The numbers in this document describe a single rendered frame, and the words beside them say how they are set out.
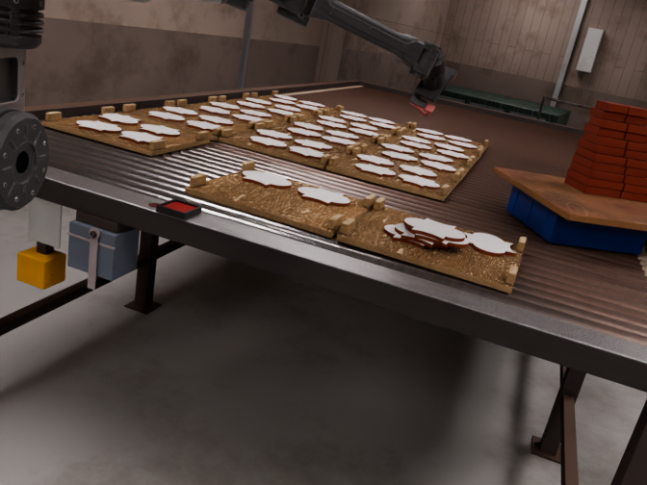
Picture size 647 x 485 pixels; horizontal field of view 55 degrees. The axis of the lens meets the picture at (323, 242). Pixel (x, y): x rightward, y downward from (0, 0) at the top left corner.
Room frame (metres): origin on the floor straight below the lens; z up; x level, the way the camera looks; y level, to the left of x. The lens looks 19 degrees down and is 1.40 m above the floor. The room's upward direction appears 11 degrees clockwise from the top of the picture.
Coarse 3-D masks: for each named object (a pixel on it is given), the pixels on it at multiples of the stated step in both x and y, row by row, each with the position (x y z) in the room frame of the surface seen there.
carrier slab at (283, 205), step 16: (224, 176) 1.70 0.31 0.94; (240, 176) 1.73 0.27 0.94; (192, 192) 1.52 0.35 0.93; (208, 192) 1.51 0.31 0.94; (224, 192) 1.54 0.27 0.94; (240, 192) 1.57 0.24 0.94; (256, 192) 1.59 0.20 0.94; (272, 192) 1.63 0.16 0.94; (288, 192) 1.65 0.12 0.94; (240, 208) 1.47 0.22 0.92; (256, 208) 1.46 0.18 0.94; (272, 208) 1.49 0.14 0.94; (288, 208) 1.51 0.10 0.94; (304, 208) 1.54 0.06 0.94; (320, 208) 1.57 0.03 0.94; (336, 208) 1.60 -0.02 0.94; (352, 208) 1.63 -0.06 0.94; (368, 208) 1.66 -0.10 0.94; (288, 224) 1.43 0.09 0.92; (304, 224) 1.41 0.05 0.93; (320, 224) 1.43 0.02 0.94
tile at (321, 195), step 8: (304, 192) 1.65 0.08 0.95; (312, 192) 1.67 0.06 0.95; (320, 192) 1.68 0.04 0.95; (328, 192) 1.70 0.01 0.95; (336, 192) 1.71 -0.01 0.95; (312, 200) 1.62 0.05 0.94; (320, 200) 1.61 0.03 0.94; (328, 200) 1.62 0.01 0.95; (336, 200) 1.63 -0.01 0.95; (344, 200) 1.65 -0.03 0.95
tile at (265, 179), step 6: (246, 174) 1.72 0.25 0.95; (252, 174) 1.74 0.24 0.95; (258, 174) 1.75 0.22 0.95; (264, 174) 1.76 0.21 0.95; (270, 174) 1.77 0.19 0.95; (246, 180) 1.69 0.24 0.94; (252, 180) 1.69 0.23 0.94; (258, 180) 1.69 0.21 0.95; (264, 180) 1.70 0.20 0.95; (270, 180) 1.71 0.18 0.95; (276, 180) 1.72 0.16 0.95; (282, 180) 1.74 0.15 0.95; (288, 180) 1.77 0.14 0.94; (264, 186) 1.66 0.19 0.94; (270, 186) 1.68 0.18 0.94; (276, 186) 1.68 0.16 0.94; (282, 186) 1.68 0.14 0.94; (288, 186) 1.70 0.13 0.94
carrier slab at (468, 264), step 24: (384, 216) 1.61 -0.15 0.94; (408, 216) 1.66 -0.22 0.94; (336, 240) 1.38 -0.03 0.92; (360, 240) 1.37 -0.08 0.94; (384, 240) 1.41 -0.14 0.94; (504, 240) 1.60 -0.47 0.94; (432, 264) 1.31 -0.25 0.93; (456, 264) 1.34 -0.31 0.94; (480, 264) 1.37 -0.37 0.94; (504, 264) 1.40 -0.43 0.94; (504, 288) 1.26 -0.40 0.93
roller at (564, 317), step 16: (96, 176) 1.53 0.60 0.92; (144, 192) 1.48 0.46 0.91; (160, 192) 1.49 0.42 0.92; (208, 208) 1.44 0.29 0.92; (256, 224) 1.40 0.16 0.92; (304, 240) 1.36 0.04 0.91; (320, 240) 1.37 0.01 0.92; (352, 256) 1.32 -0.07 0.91; (368, 256) 1.32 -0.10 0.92; (416, 272) 1.29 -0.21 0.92; (464, 288) 1.25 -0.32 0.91; (480, 288) 1.26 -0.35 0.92; (512, 304) 1.22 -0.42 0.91; (528, 304) 1.22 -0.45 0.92; (576, 320) 1.19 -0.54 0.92; (592, 320) 1.20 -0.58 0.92; (624, 336) 1.16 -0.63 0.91; (640, 336) 1.16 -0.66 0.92
